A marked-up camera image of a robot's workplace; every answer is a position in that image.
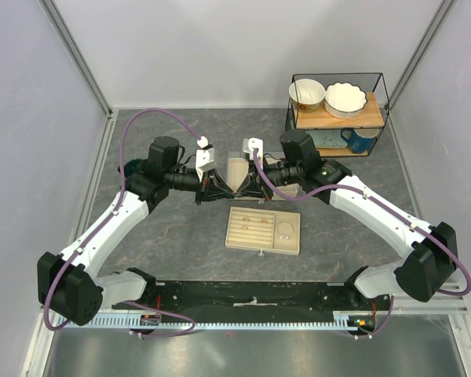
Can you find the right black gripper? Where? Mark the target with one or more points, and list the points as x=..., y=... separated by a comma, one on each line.
x=255, y=186

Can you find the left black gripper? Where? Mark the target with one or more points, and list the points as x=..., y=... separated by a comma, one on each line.
x=212, y=187

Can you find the beige jewelry box with lid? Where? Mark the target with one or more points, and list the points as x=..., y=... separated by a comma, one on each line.
x=238, y=167

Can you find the beige jewelry tray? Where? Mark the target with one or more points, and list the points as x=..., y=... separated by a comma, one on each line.
x=267, y=231

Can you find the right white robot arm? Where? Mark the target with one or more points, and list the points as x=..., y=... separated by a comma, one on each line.
x=428, y=254

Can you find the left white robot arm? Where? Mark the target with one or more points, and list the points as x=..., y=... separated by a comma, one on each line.
x=69, y=283

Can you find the light blue rectangular plate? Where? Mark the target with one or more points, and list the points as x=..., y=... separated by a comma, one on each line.
x=328, y=139

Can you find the dark green mug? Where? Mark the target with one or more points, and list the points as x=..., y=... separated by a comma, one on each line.
x=134, y=166

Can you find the white bowl with floral pattern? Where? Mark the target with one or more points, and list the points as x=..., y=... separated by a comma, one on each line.
x=306, y=95

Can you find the blue mug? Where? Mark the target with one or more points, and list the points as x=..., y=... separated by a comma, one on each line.
x=360, y=140

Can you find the white scalloped bowl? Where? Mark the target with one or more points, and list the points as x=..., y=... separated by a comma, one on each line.
x=343, y=100

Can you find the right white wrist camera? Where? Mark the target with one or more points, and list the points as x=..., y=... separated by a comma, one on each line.
x=250, y=145

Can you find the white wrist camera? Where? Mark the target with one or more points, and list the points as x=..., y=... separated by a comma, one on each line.
x=250, y=145
x=205, y=160

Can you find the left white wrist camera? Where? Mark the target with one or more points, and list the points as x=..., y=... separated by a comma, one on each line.
x=205, y=160

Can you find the black wire shelf rack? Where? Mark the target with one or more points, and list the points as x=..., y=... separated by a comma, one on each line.
x=374, y=115

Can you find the light blue cable duct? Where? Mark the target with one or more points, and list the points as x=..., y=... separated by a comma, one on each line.
x=135, y=320

